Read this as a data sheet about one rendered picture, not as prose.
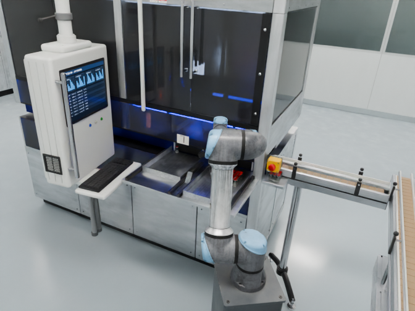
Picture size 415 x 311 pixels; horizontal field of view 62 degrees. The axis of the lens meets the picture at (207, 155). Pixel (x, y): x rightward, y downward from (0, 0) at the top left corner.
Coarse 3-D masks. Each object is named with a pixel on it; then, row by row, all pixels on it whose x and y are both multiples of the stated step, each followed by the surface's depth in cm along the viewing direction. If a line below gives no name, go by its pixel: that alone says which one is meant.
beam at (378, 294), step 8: (384, 256) 201; (376, 264) 199; (384, 264) 195; (376, 272) 192; (376, 280) 185; (376, 288) 179; (376, 296) 174; (384, 296) 174; (376, 304) 169; (384, 304) 170
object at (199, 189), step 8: (208, 168) 211; (200, 176) 202; (208, 176) 206; (248, 176) 202; (192, 184) 194; (200, 184) 198; (208, 184) 199; (240, 184) 200; (184, 192) 185; (192, 192) 190; (200, 192) 191; (208, 192) 191; (232, 192) 192; (200, 200) 183; (208, 200) 180; (232, 200) 183
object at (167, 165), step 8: (168, 152) 232; (152, 160) 215; (160, 160) 221; (168, 160) 222; (176, 160) 222; (184, 160) 223; (192, 160) 224; (200, 160) 219; (144, 168) 207; (152, 168) 205; (160, 168) 212; (168, 168) 213; (176, 168) 213; (184, 168) 214; (192, 168) 210; (168, 176) 201; (176, 176) 199
